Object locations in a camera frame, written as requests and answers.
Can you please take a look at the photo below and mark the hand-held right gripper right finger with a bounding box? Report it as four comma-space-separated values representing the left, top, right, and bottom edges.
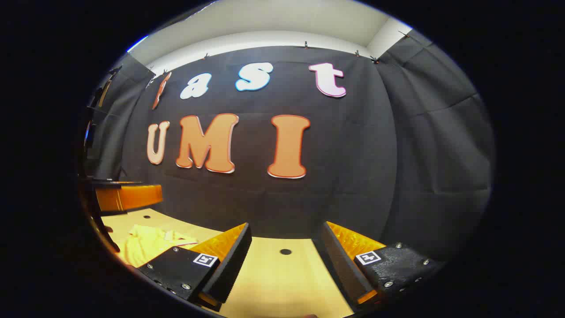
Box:
312, 221, 446, 312

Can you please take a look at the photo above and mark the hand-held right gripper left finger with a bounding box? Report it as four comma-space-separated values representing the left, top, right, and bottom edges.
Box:
137, 222, 252, 312

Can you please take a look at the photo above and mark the orange T-shirt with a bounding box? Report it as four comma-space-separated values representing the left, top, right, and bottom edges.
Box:
116, 224, 200, 268

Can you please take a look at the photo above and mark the black backdrop cloth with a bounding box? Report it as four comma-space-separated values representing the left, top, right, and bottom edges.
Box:
82, 31, 496, 265

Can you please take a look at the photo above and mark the row of black backdrop clips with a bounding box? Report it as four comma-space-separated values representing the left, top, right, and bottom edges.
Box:
150, 30, 411, 76

